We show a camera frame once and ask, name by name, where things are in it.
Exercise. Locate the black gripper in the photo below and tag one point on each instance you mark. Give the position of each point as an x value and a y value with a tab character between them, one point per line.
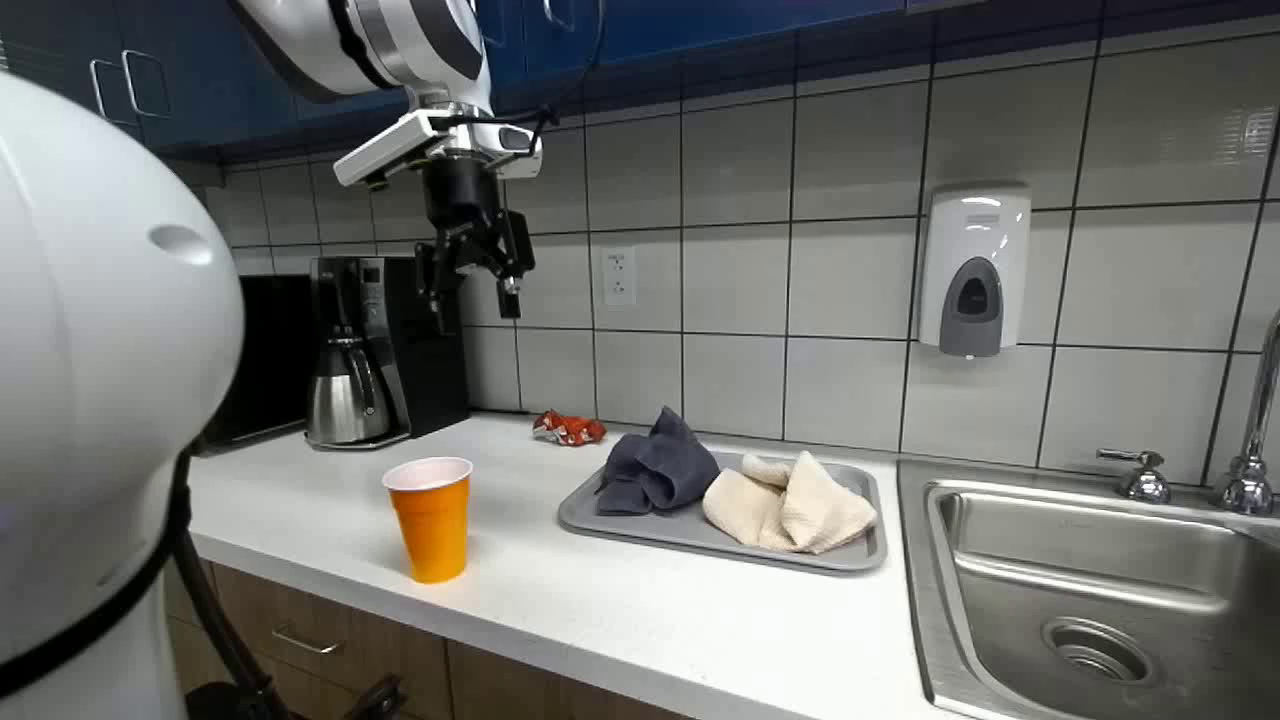
462	202

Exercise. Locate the dark gray waffle towel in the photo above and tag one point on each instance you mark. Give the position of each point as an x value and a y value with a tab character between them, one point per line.
659	467

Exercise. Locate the beige waffle towel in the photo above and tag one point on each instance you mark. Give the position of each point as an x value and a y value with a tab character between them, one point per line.
803	505

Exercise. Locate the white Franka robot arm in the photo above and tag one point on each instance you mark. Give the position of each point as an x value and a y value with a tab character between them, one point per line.
92	345

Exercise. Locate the gray plastic tray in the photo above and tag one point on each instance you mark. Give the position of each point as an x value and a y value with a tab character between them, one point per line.
664	529

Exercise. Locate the black coffee maker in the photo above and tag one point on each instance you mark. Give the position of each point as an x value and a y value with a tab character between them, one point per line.
427	345

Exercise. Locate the stainless steel carafe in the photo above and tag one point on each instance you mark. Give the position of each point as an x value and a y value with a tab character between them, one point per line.
344	386

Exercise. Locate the red snack packet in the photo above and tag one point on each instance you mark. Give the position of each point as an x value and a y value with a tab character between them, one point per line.
570	428

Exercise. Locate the black boxy appliance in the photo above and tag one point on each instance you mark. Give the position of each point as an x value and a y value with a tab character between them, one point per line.
266	360

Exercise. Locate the orange plastic cup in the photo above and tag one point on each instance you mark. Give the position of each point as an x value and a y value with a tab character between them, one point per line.
428	526

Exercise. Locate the wooden base cabinet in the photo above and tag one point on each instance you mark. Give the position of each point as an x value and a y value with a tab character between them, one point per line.
380	661

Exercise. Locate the stainless steel sink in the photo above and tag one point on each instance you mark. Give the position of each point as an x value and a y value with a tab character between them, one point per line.
1066	563

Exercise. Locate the chrome sink knob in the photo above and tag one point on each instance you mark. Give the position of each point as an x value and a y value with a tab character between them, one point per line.
1141	479

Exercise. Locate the chrome gooseneck faucet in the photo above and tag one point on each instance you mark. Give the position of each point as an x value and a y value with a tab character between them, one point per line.
1249	473

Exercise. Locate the white wall power outlet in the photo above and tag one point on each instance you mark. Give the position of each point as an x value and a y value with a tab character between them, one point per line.
617	282

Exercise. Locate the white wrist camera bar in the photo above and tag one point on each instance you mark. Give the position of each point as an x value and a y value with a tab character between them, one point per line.
427	143

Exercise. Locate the blue wall cabinet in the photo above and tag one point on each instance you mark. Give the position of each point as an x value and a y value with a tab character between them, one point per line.
692	42

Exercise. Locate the white wall soap dispenser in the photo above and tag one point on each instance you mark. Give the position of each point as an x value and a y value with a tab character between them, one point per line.
974	264

